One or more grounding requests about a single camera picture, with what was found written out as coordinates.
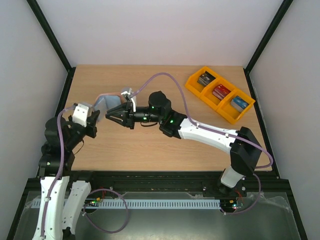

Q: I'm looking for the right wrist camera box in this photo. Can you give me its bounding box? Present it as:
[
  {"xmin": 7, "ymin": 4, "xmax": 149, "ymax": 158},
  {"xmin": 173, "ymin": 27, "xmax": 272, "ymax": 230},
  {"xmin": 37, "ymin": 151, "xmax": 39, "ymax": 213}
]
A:
[{"xmin": 120, "ymin": 87, "xmax": 137, "ymax": 113}]

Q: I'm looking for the red card stack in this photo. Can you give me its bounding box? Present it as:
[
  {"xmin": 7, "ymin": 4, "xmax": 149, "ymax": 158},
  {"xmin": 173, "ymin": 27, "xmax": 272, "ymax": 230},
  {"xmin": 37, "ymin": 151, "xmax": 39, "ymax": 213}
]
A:
[{"xmin": 212, "ymin": 84, "xmax": 231, "ymax": 100}]

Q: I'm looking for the black frame post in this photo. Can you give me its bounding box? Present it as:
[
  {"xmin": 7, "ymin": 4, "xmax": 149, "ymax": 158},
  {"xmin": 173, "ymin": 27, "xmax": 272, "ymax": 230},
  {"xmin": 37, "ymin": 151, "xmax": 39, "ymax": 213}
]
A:
[
  {"xmin": 26, "ymin": 0, "xmax": 75, "ymax": 73},
  {"xmin": 244, "ymin": 0, "xmax": 295, "ymax": 73}
]

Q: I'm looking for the pink leather card holder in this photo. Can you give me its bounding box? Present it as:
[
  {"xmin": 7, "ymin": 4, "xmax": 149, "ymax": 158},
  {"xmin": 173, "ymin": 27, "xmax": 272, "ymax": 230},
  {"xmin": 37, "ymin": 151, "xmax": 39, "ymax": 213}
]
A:
[{"xmin": 93, "ymin": 92, "xmax": 125, "ymax": 122}]

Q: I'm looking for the white slotted cable duct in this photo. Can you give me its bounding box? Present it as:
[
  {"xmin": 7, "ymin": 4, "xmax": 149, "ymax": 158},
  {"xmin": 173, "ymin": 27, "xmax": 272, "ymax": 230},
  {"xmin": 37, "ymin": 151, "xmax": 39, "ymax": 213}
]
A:
[{"xmin": 26, "ymin": 198, "xmax": 222, "ymax": 210}]

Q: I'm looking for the black card stack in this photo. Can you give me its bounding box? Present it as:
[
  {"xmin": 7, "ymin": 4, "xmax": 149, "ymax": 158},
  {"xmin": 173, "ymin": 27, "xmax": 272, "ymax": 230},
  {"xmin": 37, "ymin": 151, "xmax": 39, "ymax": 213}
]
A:
[{"xmin": 197, "ymin": 71, "xmax": 216, "ymax": 87}]

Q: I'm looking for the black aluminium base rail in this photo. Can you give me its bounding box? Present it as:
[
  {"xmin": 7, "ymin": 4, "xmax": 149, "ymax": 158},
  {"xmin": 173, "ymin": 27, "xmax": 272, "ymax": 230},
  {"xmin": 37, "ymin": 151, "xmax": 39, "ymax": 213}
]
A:
[{"xmin": 22, "ymin": 170, "xmax": 293, "ymax": 197}]

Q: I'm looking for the right black frame post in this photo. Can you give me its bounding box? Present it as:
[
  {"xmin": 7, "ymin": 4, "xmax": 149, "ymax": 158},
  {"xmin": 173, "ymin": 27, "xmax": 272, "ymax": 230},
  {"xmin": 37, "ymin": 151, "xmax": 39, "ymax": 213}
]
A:
[{"xmin": 244, "ymin": 0, "xmax": 295, "ymax": 73}]

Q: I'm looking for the blue card stack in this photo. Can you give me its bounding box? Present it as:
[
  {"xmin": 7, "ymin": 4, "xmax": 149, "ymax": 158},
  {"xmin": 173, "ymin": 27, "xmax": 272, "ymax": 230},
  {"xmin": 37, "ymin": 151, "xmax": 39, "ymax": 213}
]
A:
[{"xmin": 230, "ymin": 95, "xmax": 249, "ymax": 113}]

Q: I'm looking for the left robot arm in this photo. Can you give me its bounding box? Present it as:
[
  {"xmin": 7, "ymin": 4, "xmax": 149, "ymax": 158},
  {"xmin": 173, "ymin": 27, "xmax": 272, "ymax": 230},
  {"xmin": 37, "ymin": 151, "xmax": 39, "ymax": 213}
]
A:
[{"xmin": 33, "ymin": 104, "xmax": 100, "ymax": 240}]

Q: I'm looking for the left black frame post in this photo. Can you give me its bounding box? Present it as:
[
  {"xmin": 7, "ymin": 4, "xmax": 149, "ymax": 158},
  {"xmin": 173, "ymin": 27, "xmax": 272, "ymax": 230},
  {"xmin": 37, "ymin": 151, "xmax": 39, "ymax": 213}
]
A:
[{"xmin": 26, "ymin": 0, "xmax": 75, "ymax": 73}]

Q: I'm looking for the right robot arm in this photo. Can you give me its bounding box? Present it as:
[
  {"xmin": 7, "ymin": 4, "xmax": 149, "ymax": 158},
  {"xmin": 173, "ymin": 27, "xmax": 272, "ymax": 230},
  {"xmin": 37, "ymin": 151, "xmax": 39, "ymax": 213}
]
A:
[{"xmin": 105, "ymin": 91, "xmax": 262, "ymax": 196}]

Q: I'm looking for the yellow bin with black cards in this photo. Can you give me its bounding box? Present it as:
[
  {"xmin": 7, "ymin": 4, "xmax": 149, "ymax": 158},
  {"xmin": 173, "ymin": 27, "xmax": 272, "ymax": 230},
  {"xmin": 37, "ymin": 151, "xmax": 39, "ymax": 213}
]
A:
[{"xmin": 184, "ymin": 66, "xmax": 221, "ymax": 98}]

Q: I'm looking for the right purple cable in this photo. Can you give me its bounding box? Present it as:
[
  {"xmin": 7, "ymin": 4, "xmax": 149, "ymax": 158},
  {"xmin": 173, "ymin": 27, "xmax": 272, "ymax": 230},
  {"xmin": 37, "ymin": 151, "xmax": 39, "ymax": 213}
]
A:
[{"xmin": 129, "ymin": 72, "xmax": 274, "ymax": 216}]

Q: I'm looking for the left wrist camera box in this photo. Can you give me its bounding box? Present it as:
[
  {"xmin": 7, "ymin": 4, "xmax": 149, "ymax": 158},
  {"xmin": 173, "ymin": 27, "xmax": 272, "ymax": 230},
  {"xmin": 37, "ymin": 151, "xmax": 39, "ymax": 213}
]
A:
[{"xmin": 72, "ymin": 102, "xmax": 93, "ymax": 128}]

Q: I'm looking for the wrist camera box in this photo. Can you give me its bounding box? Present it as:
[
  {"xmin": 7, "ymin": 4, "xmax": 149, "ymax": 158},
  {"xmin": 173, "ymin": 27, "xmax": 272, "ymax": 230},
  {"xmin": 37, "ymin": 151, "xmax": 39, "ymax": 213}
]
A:
[
  {"xmin": 120, "ymin": 87, "xmax": 137, "ymax": 113},
  {"xmin": 72, "ymin": 102, "xmax": 93, "ymax": 128}
]

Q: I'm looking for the yellow bin with red cards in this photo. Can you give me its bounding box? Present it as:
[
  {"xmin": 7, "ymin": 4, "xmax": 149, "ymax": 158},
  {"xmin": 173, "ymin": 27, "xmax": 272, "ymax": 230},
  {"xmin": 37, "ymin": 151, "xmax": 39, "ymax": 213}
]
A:
[{"xmin": 200, "ymin": 77, "xmax": 237, "ymax": 111}]

